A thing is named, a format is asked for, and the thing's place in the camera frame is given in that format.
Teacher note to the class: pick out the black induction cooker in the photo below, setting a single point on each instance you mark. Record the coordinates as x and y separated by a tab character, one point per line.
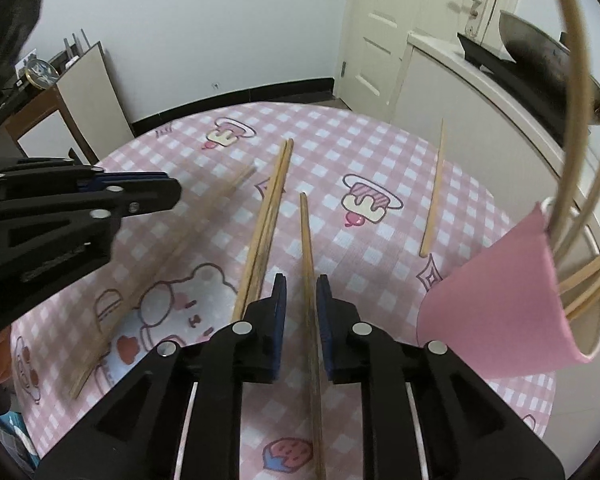
510	75

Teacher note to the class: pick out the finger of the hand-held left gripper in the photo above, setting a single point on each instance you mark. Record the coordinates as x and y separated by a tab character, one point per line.
150	200
130	181

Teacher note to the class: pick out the white leaning board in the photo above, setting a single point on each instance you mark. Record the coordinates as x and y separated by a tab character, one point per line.
95	105

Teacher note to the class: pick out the pink checked tablecloth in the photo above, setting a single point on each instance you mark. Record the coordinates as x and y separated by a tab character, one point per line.
380	160

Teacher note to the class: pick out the black baseboard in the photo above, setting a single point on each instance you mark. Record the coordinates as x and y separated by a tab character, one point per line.
230	102

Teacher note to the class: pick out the blue printed bag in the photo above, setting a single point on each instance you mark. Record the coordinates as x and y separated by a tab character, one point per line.
15	440

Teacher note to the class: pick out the pink cup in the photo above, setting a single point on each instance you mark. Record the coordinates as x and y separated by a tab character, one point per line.
505	310

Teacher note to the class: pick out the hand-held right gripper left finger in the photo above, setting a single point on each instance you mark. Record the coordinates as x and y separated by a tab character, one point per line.
279	320

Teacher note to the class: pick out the round gold-rimmed clock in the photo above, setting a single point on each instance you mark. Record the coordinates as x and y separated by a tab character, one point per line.
40	74

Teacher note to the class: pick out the white counter cabinet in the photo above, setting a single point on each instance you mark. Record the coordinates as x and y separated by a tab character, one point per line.
440	90

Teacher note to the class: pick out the brown wooden chopstick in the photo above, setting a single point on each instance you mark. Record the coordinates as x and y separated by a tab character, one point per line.
271	227
91	372
434	195
258	232
307	260

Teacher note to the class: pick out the bunch of wooden chopsticks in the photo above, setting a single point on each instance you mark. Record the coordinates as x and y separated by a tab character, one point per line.
576	60

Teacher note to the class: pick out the white panel door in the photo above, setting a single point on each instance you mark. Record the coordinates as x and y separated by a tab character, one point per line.
380	35

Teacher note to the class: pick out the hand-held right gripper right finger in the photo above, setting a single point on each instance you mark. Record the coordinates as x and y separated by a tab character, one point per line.
325	325

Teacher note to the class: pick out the person's dark clothing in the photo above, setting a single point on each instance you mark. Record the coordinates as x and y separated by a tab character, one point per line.
5	20

